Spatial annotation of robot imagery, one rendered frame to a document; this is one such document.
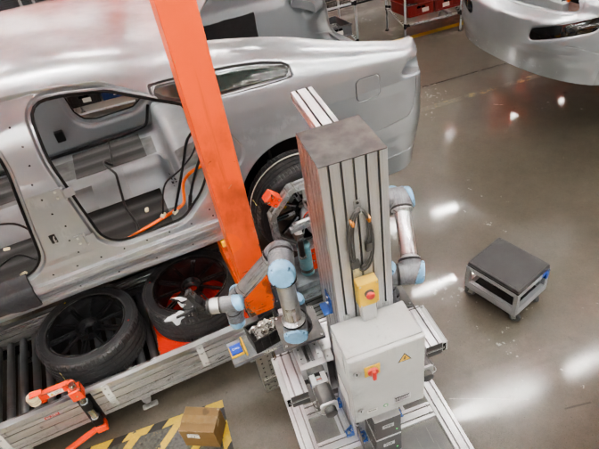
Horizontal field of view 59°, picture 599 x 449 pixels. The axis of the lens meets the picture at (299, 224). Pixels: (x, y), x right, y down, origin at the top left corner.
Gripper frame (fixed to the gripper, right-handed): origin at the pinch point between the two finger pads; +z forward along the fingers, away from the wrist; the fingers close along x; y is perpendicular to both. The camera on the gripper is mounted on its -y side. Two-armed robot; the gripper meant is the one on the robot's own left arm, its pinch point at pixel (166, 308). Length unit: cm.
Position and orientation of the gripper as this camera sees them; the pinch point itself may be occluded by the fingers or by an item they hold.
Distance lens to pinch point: 255.1
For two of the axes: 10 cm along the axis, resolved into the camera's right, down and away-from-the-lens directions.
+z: -9.9, 1.5, 0.5
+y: 1.5, 8.3, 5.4
